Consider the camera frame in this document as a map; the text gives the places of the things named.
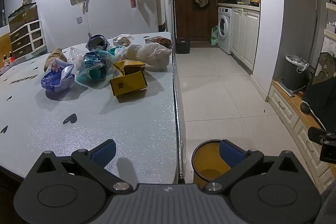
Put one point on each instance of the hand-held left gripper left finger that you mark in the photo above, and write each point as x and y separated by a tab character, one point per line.
103	153

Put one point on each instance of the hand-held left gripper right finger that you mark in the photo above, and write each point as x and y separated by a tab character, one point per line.
231	153

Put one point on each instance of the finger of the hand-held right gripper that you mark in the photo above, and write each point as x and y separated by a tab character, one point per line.
316	133
328	151

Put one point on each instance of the yellow plastic bin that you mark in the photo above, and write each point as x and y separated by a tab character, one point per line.
207	161

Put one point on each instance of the teal snack bag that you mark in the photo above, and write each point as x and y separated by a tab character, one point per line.
92	74

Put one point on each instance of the brown paper bag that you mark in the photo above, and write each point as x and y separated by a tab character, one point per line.
53	58

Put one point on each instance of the white plastic bag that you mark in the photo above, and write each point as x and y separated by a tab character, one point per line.
149	54

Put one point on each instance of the small black round object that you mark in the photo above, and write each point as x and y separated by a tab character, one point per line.
305	107

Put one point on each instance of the dark printed cloth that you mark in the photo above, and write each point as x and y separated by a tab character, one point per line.
323	98

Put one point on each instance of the white sideboard with wooden top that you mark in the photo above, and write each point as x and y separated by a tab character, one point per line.
286	108

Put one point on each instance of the grey bin with white liner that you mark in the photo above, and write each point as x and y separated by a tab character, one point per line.
292	77

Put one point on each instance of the yellow cardboard box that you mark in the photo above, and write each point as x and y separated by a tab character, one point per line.
131	83

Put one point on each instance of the blue snack bag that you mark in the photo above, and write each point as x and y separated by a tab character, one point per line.
52	81

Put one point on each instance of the clear plastic bag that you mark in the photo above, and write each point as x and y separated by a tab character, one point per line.
76	56

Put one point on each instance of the white crumpled wrapper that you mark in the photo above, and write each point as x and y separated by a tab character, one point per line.
120	40

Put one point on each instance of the black floor bin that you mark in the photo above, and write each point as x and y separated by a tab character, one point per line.
182	47

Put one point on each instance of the green plastic bag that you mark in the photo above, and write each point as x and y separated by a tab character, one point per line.
214	36

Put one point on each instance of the white kitchen cabinet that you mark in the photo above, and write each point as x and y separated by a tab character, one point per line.
244	35

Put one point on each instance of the red brown wrapper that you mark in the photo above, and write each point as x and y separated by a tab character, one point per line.
161	41

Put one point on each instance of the white washing machine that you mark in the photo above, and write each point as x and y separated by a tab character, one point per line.
224	27

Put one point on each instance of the small red bottles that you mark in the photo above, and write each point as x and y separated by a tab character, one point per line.
9	56

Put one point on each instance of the white drawer cabinet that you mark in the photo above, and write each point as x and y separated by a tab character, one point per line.
26	37

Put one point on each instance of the pink hanging tag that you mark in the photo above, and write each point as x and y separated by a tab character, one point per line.
133	1

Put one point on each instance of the glass tank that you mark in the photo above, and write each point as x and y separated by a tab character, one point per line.
23	15

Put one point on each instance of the white wall shelf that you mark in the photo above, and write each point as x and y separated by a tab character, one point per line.
331	29

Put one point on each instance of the wall outlet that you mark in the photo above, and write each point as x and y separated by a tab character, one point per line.
79	20

